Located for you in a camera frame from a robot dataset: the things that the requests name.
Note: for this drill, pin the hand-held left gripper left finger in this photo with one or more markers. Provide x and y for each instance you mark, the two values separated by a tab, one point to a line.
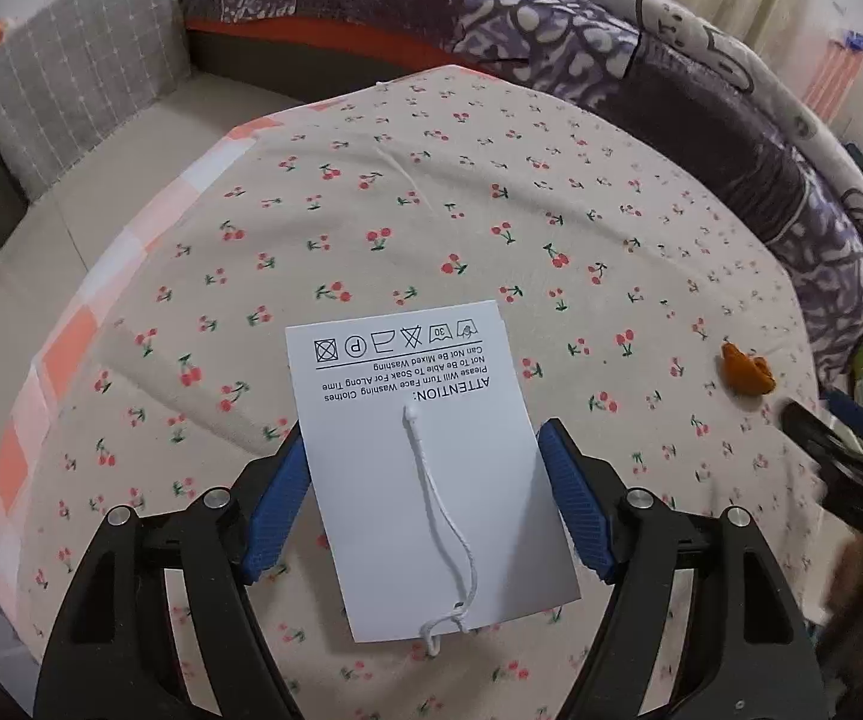
278	510

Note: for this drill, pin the small orange peel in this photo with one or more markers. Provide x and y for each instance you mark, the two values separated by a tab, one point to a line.
746	371

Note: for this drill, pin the grey cartoon print blanket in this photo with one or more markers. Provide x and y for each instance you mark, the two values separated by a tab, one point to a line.
701	22

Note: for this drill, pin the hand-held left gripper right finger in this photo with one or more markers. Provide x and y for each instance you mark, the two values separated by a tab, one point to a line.
578	510

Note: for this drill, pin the grey checked folded mattress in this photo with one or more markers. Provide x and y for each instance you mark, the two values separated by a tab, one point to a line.
79	67

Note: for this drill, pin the purple patterned blanket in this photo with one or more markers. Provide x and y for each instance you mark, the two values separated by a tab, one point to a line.
551	22

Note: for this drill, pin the cherry print tablecloth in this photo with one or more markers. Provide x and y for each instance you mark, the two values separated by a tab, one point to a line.
476	202

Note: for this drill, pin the pink beaded hanging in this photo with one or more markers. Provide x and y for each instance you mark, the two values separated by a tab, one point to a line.
829	82

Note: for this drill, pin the brown upholstered bed frame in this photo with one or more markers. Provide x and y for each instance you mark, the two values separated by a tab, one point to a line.
326	41

